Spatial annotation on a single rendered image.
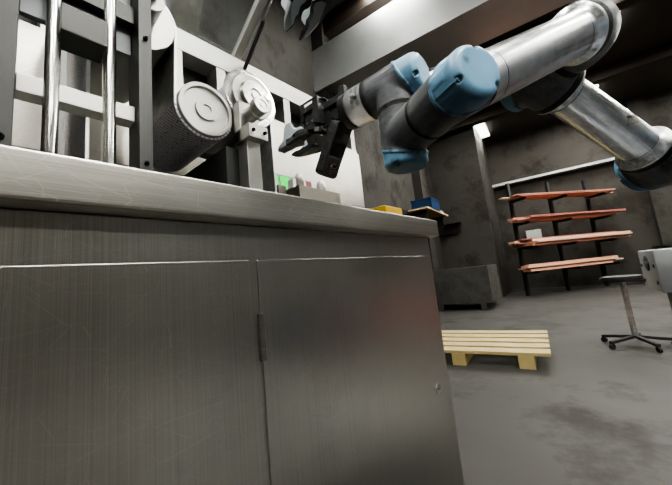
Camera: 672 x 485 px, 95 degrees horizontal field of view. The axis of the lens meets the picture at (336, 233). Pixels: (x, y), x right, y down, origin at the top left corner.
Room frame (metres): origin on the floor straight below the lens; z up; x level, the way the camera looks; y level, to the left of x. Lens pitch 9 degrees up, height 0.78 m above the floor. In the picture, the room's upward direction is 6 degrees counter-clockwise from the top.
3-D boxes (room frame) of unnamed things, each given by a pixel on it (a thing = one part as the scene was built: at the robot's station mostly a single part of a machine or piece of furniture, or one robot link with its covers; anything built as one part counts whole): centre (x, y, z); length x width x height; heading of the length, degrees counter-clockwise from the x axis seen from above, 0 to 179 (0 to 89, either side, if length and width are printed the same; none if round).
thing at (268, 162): (0.84, 0.23, 1.11); 0.23 x 0.01 x 0.18; 49
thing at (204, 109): (0.71, 0.35, 1.18); 0.26 x 0.12 x 0.12; 49
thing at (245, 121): (0.66, 0.17, 1.05); 0.06 x 0.05 x 0.31; 49
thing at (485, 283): (6.07, -2.36, 0.38); 1.12 x 0.91 x 0.76; 56
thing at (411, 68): (0.51, -0.13, 1.11); 0.11 x 0.08 x 0.09; 49
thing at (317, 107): (0.62, -0.01, 1.12); 0.12 x 0.08 x 0.09; 49
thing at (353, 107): (0.56, -0.07, 1.11); 0.08 x 0.05 x 0.08; 139
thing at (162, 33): (0.61, 0.44, 1.34); 0.25 x 0.14 x 0.14; 49
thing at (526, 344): (2.98, -1.10, 0.06); 1.29 x 0.89 x 0.12; 56
